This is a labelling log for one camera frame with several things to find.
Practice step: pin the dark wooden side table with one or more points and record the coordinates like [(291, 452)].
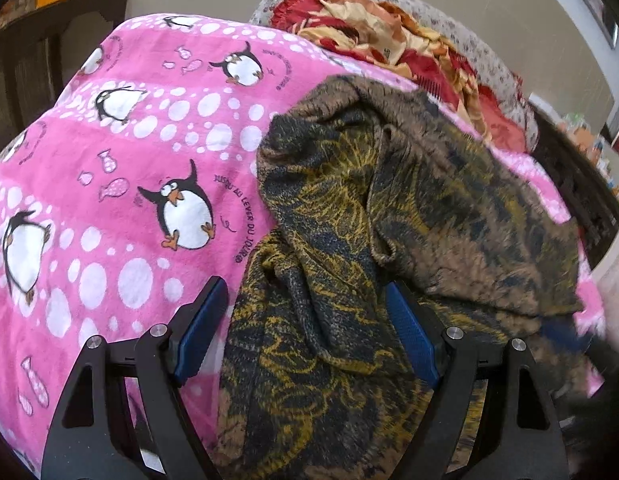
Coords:
[(574, 185)]

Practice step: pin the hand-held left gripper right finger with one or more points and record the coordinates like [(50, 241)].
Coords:
[(412, 330)]

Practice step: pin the brown yellow patterned garment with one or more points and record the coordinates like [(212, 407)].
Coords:
[(369, 240)]

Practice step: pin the pink penguin printed blanket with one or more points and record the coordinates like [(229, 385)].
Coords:
[(134, 160)]

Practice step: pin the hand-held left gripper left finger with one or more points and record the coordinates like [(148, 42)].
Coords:
[(197, 340)]

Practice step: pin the red yellow floral blanket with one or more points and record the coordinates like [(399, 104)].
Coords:
[(409, 45)]

